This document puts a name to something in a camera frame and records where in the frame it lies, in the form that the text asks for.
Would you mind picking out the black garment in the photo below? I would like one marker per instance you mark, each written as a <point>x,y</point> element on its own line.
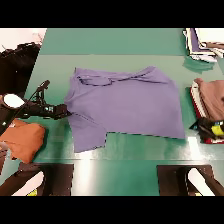
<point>16,66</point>

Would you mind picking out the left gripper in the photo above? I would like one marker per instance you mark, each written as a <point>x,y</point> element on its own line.
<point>60,111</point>

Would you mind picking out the purple T-shirt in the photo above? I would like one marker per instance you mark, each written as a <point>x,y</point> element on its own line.
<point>133,103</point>

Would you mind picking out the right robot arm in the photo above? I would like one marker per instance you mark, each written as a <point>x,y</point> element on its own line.
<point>173,180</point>

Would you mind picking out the heap of clothes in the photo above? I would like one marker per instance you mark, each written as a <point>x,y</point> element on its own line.
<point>203,46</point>

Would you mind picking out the orange garment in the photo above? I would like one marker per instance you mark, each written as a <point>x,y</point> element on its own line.
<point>23,140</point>

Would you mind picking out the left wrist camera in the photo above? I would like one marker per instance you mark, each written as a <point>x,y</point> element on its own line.
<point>42,87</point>

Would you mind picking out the brown garment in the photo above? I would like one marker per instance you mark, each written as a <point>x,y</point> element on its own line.
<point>213,98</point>

